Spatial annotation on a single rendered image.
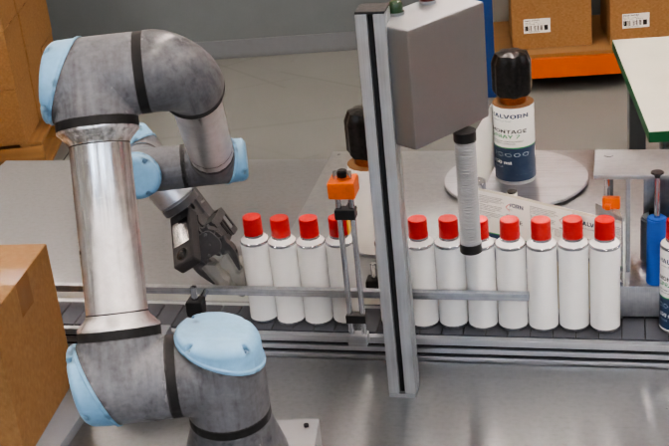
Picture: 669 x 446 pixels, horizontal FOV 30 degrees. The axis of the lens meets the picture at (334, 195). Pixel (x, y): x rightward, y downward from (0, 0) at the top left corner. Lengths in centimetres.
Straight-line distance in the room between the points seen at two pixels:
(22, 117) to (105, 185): 374
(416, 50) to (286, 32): 477
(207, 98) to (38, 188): 143
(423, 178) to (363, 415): 84
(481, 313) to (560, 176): 64
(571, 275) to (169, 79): 79
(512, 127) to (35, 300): 108
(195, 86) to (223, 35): 491
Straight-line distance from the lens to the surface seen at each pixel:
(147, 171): 209
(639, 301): 221
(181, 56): 173
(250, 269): 223
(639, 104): 339
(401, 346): 207
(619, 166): 216
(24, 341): 207
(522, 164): 269
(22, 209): 306
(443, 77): 190
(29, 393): 210
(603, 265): 212
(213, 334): 171
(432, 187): 274
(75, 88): 173
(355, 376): 219
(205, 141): 194
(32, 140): 551
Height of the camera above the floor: 201
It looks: 24 degrees down
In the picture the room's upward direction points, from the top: 6 degrees counter-clockwise
